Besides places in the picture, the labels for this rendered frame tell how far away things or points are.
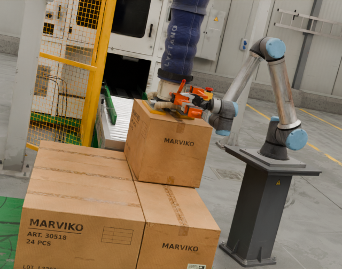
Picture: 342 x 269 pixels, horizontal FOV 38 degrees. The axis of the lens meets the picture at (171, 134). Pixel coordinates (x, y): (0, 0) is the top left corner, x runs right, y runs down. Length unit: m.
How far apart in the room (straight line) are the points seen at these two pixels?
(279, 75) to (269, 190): 0.81
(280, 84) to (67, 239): 1.59
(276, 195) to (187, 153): 0.79
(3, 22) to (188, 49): 9.60
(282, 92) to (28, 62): 2.12
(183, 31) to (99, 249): 1.41
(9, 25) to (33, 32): 8.24
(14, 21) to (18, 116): 8.21
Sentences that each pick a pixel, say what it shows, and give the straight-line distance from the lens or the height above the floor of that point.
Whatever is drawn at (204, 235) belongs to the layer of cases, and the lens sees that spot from 2.62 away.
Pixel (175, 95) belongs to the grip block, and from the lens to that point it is 3.00.
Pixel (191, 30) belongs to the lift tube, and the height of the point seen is 1.49.
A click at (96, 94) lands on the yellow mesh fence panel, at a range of 4.35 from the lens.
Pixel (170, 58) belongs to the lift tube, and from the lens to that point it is 3.18.
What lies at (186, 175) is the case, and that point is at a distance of 3.12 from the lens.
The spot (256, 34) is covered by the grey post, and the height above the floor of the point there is 1.56.
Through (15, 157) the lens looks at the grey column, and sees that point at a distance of 4.46.
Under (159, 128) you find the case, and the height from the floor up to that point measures 0.90.
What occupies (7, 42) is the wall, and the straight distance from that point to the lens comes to 12.38.
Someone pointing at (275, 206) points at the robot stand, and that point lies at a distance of 3.59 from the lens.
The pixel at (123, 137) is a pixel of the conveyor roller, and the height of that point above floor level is 0.54.
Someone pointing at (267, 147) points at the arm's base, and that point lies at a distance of 3.48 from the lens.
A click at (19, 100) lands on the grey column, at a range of 4.33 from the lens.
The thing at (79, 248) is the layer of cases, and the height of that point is 0.36.
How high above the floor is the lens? 1.53
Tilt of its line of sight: 13 degrees down
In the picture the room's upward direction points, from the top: 12 degrees clockwise
